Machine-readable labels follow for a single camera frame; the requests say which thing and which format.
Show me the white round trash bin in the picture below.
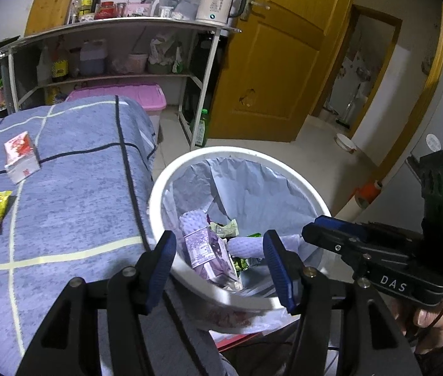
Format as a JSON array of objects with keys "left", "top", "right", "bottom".
[{"left": 148, "top": 146, "right": 333, "bottom": 332}]

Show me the green plastic wrapper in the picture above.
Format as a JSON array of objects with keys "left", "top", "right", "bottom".
[{"left": 231, "top": 256, "right": 254, "bottom": 274}]

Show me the metal door handle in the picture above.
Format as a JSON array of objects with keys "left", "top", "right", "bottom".
[{"left": 241, "top": 0, "right": 271, "bottom": 22}]

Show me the green snack packet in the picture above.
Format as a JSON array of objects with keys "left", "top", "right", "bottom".
[{"left": 210, "top": 219, "right": 240, "bottom": 239}]

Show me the white bowl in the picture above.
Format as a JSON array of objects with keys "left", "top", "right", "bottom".
[{"left": 335, "top": 133, "right": 358, "bottom": 154}]

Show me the green plastic bottle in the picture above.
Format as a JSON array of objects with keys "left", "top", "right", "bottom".
[{"left": 193, "top": 108, "right": 209, "bottom": 149}]

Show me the blue jerry can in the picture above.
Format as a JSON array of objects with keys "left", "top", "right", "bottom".
[{"left": 79, "top": 39, "right": 108, "bottom": 77}]

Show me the clear plastic tub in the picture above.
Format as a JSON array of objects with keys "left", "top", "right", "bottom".
[{"left": 110, "top": 52, "right": 147, "bottom": 75}]

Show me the purple textured pouch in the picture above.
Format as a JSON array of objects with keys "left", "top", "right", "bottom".
[{"left": 227, "top": 234, "right": 304, "bottom": 259}]

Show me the red white small carton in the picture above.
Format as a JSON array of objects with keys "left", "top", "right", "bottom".
[{"left": 3, "top": 131, "right": 42, "bottom": 185}]

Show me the clear plastic bottle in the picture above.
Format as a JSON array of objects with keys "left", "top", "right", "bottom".
[{"left": 37, "top": 45, "right": 53, "bottom": 85}]

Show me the yellow door frame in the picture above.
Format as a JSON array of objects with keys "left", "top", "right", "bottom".
[{"left": 311, "top": 2, "right": 443, "bottom": 167}]

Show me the round white wall sticker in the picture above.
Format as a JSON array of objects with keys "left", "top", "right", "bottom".
[{"left": 425, "top": 133, "right": 443, "bottom": 152}]

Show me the person's right hand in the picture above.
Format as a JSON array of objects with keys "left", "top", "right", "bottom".
[{"left": 394, "top": 298, "right": 443, "bottom": 355}]

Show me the metal shelf rack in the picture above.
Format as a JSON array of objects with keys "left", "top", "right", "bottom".
[{"left": 0, "top": 18, "right": 241, "bottom": 151}]

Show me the wooden cutting board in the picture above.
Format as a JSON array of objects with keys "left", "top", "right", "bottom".
[{"left": 23, "top": 0, "right": 83, "bottom": 38}]

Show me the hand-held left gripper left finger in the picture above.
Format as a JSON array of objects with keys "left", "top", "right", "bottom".
[{"left": 16, "top": 230, "right": 177, "bottom": 376}]

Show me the red lid jar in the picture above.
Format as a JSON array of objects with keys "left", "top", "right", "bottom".
[{"left": 96, "top": 2, "right": 117, "bottom": 19}]

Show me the yellow wooden door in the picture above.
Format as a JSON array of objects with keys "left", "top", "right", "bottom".
[{"left": 206, "top": 0, "right": 359, "bottom": 144}]

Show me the white foam fruit net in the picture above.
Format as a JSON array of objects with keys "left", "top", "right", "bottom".
[{"left": 178, "top": 211, "right": 210, "bottom": 239}]

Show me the white electric kettle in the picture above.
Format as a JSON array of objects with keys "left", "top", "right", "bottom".
[{"left": 195, "top": 0, "right": 249, "bottom": 24}]

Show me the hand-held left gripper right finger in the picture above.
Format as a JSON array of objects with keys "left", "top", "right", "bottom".
[{"left": 262, "top": 229, "right": 423, "bottom": 376}]

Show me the crumpled plastic bag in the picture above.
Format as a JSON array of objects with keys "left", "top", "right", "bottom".
[{"left": 149, "top": 33, "right": 185, "bottom": 75}]

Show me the blue translucent bin liner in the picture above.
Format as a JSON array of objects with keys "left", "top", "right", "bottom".
[{"left": 162, "top": 157, "right": 320, "bottom": 333}]

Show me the pink lid storage box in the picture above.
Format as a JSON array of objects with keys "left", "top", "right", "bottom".
[{"left": 67, "top": 83, "right": 167, "bottom": 134}]

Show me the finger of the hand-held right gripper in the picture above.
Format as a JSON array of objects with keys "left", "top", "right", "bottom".
[
  {"left": 301, "top": 222, "right": 367, "bottom": 261},
  {"left": 314, "top": 215, "right": 371, "bottom": 232}
]

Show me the clear plastic container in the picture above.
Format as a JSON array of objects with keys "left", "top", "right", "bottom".
[{"left": 158, "top": 0, "right": 202, "bottom": 20}]

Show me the yellow label oil bottle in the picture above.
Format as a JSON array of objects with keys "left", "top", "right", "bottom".
[{"left": 51, "top": 45, "right": 69, "bottom": 83}]

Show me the blue checked tablecloth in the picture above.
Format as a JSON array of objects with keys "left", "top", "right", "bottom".
[{"left": 0, "top": 95, "right": 238, "bottom": 376}]

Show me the purple snack packet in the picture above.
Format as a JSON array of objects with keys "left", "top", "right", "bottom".
[{"left": 183, "top": 227, "right": 241, "bottom": 288}]

